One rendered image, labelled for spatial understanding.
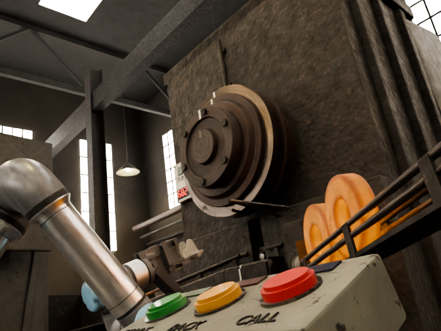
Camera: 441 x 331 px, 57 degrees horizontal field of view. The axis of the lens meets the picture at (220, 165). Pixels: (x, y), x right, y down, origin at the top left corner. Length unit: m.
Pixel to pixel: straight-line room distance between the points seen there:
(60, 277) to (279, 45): 10.69
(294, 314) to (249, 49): 1.48
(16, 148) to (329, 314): 3.83
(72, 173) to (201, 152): 11.31
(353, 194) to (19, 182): 0.63
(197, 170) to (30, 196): 0.68
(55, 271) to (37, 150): 7.92
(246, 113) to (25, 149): 2.95
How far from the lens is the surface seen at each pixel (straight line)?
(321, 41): 1.45
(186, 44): 11.78
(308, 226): 0.95
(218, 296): 0.33
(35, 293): 4.07
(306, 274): 0.28
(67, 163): 12.66
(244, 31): 1.73
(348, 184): 0.73
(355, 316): 0.27
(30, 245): 3.80
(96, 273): 0.86
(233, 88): 1.44
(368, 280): 0.29
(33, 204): 0.86
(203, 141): 1.36
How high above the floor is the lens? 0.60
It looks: 19 degrees up
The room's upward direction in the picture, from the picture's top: 8 degrees counter-clockwise
